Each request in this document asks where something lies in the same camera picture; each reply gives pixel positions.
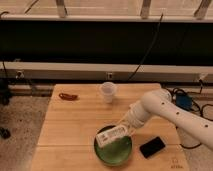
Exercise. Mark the green ceramic bowl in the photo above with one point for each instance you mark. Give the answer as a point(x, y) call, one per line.
point(115, 153)

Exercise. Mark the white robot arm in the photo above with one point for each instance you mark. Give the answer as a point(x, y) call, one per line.
point(159, 102)

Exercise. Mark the red chili pepper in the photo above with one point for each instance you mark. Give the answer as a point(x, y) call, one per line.
point(68, 97)

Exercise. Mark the black smartphone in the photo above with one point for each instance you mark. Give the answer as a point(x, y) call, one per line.
point(152, 147)

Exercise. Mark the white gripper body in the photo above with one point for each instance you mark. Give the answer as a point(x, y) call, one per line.
point(130, 122)

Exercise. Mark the translucent plastic cup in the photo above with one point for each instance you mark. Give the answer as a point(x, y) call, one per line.
point(108, 91)

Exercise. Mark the blue power box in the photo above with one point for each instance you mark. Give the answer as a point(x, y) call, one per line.
point(183, 101)

